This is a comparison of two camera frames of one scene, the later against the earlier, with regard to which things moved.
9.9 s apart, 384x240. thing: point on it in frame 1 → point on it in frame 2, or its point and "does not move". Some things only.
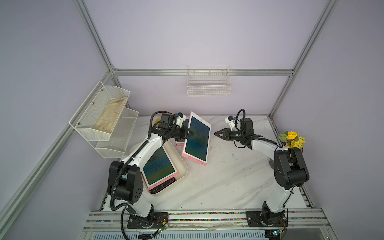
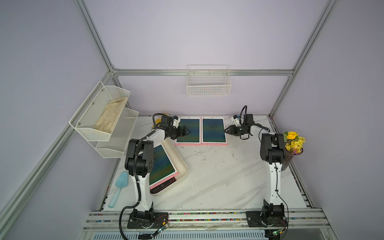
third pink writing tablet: (160, 168) does not move
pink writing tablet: (196, 146) → (212, 131)
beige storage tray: (178, 161) does not move
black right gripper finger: (222, 135) → (232, 130)
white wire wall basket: (208, 80) does not move
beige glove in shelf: (107, 121) does not move
